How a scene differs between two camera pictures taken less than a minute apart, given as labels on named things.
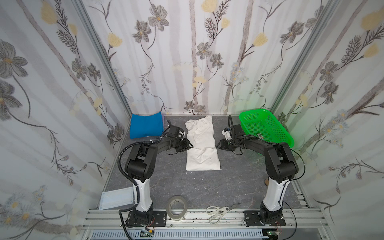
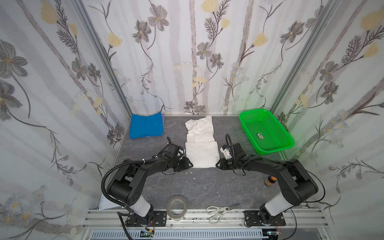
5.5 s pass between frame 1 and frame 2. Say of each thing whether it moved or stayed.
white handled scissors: stayed
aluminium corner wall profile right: stayed
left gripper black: moved
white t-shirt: stayed
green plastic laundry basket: stayed
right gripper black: moved
